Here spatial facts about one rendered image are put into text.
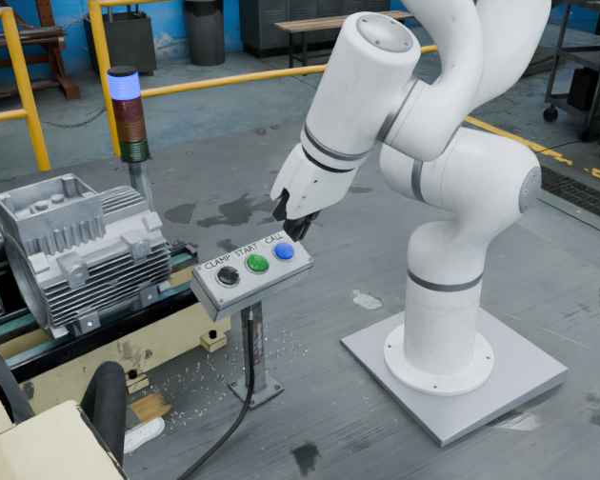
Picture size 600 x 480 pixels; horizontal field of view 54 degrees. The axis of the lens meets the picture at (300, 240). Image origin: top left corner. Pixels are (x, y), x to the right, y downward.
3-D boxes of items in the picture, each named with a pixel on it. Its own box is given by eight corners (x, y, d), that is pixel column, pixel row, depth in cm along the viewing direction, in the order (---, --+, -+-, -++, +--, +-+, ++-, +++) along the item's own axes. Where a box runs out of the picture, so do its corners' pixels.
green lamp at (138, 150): (129, 165, 123) (125, 145, 120) (116, 155, 127) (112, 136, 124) (154, 157, 126) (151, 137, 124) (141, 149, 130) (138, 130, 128)
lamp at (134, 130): (125, 145, 120) (122, 124, 118) (112, 136, 124) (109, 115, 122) (151, 137, 124) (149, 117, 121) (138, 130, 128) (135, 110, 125)
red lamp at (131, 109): (122, 124, 118) (118, 102, 116) (109, 115, 122) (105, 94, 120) (149, 117, 121) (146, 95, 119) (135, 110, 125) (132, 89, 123)
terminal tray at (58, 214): (29, 266, 83) (16, 222, 79) (4, 236, 89) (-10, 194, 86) (109, 237, 89) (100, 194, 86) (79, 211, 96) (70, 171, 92)
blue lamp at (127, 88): (118, 102, 116) (114, 79, 113) (105, 94, 120) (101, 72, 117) (146, 95, 119) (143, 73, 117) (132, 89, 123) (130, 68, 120)
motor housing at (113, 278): (64, 362, 88) (33, 256, 78) (19, 304, 100) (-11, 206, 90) (179, 308, 99) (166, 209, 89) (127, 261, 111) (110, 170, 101)
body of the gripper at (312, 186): (347, 111, 74) (319, 171, 82) (283, 130, 68) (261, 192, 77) (384, 152, 71) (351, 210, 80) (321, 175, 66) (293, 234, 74)
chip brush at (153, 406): (48, 478, 85) (47, 474, 84) (36, 455, 88) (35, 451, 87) (174, 410, 96) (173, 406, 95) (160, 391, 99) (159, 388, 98)
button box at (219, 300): (213, 324, 82) (220, 305, 78) (188, 286, 85) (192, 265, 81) (306, 279, 92) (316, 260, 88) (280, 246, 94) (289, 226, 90)
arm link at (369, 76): (390, 130, 71) (323, 93, 71) (441, 38, 61) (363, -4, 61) (366, 170, 65) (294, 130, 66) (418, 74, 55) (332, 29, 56)
